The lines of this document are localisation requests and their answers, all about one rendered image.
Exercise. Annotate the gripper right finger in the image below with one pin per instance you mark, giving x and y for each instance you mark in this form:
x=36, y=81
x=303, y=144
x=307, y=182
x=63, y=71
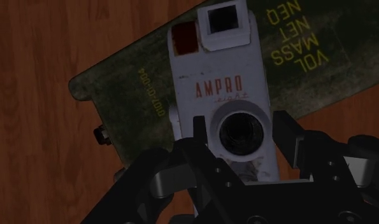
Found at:
x=325, y=161

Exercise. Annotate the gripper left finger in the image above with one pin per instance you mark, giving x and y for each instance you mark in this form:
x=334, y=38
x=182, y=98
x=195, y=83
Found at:
x=189, y=173

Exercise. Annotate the white vintage film camera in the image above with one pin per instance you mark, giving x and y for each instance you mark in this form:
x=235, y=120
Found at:
x=221, y=83

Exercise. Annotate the dark green metal case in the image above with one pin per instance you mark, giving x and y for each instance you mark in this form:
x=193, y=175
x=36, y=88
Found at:
x=130, y=102

